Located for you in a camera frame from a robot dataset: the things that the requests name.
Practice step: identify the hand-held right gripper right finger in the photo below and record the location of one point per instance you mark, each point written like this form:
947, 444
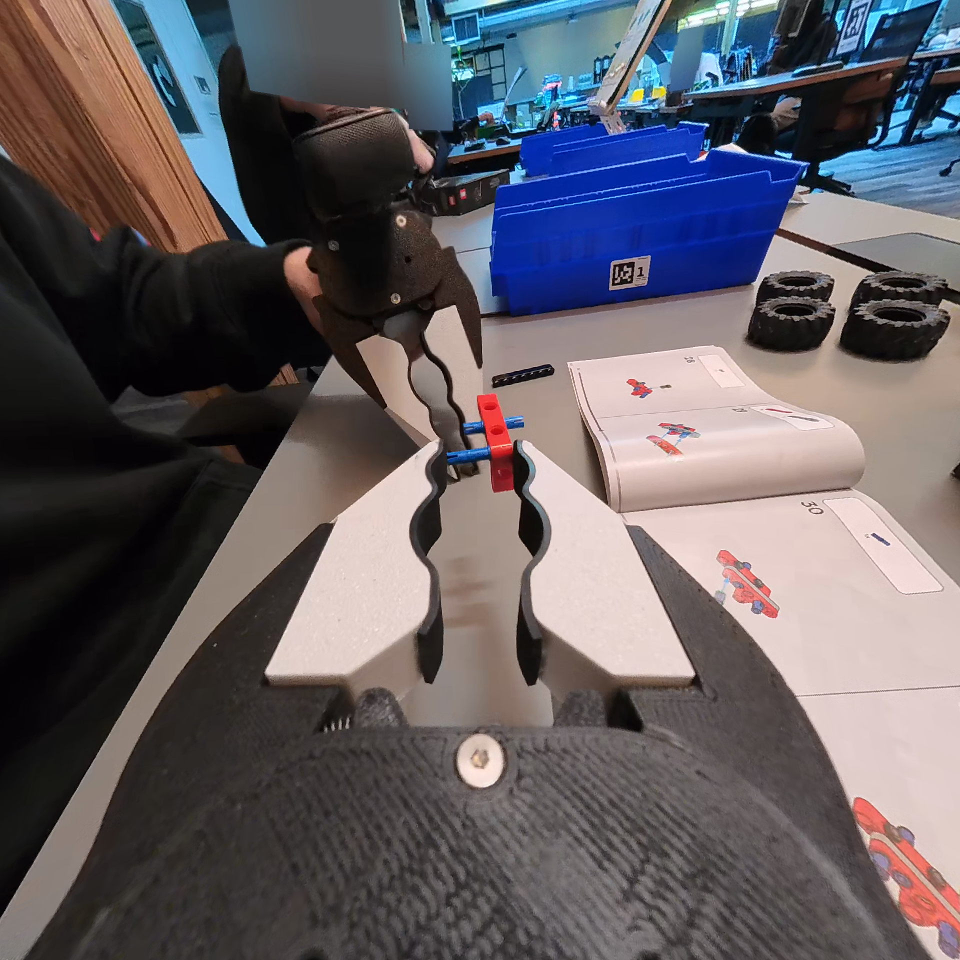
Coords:
607, 600

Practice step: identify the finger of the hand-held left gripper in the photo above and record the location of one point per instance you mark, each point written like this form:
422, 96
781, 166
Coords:
461, 461
386, 367

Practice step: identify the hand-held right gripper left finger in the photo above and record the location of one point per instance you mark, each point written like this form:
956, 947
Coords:
352, 600

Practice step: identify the blue toy pin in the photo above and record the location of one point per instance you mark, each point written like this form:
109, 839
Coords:
474, 427
469, 454

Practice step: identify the red toy beam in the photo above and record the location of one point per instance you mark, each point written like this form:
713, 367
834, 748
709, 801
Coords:
501, 476

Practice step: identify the person's left forearm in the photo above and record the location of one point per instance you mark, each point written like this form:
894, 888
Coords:
202, 315

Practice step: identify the person's left hand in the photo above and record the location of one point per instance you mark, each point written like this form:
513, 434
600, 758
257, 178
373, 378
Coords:
298, 277

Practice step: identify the black toy beam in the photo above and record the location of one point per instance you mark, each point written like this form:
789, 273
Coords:
523, 373

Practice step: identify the black flat box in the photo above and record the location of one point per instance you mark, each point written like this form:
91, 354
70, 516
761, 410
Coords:
469, 191

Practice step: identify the open instruction booklet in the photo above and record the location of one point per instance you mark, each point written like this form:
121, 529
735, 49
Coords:
750, 465

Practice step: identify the blue storage bin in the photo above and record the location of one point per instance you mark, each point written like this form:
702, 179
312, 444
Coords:
637, 225
585, 146

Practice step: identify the person's dark clothing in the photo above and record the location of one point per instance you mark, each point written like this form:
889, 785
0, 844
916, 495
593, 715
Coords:
75, 525

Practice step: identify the wooden panel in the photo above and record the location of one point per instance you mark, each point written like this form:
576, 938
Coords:
75, 97

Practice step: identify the black toy tire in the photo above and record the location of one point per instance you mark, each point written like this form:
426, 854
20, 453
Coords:
900, 287
795, 285
892, 330
791, 326

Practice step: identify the tilted display board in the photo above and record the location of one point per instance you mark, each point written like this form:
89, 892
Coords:
634, 45

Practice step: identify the dark grey mat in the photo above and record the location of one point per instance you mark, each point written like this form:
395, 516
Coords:
900, 259

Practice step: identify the brown background table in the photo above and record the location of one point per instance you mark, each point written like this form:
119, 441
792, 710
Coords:
787, 79

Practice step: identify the dark wall sign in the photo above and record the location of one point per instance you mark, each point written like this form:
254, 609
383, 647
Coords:
161, 75

